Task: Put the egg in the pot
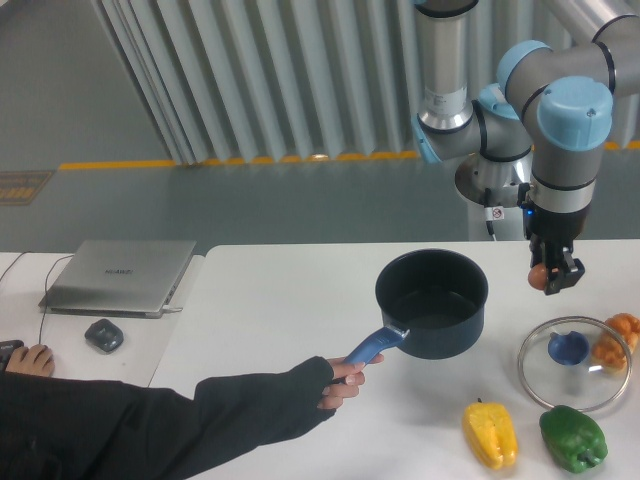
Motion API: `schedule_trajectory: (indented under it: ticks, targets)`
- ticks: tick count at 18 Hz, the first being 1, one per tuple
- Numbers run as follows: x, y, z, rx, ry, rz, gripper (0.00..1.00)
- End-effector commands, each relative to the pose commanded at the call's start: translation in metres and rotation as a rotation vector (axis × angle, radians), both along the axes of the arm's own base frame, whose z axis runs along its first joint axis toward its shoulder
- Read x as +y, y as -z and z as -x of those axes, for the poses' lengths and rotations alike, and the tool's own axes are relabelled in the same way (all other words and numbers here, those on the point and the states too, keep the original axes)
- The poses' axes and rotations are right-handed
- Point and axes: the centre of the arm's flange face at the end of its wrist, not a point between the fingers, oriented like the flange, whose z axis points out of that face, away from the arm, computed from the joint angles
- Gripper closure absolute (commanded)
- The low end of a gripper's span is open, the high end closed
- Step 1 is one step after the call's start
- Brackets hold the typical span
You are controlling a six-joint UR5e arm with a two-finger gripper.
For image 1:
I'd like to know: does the brown egg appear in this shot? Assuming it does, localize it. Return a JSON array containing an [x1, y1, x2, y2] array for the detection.
[[527, 263, 547, 290]]

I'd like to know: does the green bell pepper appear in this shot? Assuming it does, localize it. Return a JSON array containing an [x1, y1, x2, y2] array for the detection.
[[539, 405, 609, 474]]

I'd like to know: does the person's right hand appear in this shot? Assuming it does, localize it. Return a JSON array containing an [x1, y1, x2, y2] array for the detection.
[[317, 357, 366, 410]]

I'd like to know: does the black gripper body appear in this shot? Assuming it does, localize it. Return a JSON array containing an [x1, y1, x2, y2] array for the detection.
[[522, 202, 586, 249]]

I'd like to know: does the yellow bell pepper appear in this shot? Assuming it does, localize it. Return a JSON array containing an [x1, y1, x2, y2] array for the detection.
[[462, 399, 519, 470]]

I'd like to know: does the dark grey earbuds case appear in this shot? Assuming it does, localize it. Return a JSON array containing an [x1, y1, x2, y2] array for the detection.
[[84, 318, 124, 354]]

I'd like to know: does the glass pot lid blue knob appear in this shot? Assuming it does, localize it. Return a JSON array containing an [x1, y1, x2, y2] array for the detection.
[[517, 316, 633, 413]]

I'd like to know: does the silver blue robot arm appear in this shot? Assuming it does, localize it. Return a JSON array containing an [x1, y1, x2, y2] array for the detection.
[[412, 1, 639, 295]]

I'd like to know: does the white robot cable with tag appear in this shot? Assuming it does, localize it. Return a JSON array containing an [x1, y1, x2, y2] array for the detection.
[[482, 187, 505, 243]]

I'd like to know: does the black computer mouse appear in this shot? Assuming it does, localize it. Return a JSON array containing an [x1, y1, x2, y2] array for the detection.
[[0, 340, 24, 371]]

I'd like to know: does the dark blue saucepan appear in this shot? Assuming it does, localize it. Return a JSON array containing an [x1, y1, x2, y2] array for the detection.
[[344, 248, 489, 364]]

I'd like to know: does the black sleeved right forearm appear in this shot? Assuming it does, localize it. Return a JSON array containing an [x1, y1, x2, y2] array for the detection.
[[1, 357, 333, 479]]

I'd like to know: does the black laptop cable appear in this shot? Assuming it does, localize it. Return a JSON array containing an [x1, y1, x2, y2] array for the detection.
[[0, 250, 74, 347]]

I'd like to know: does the silver laptop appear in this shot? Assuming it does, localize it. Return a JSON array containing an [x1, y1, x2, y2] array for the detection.
[[39, 240, 196, 318]]

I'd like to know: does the grey folding partition screen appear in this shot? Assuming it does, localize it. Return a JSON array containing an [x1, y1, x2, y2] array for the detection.
[[89, 0, 576, 166]]

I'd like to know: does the person's left hand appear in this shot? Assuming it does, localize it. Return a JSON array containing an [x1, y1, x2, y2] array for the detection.
[[5, 344, 55, 377]]

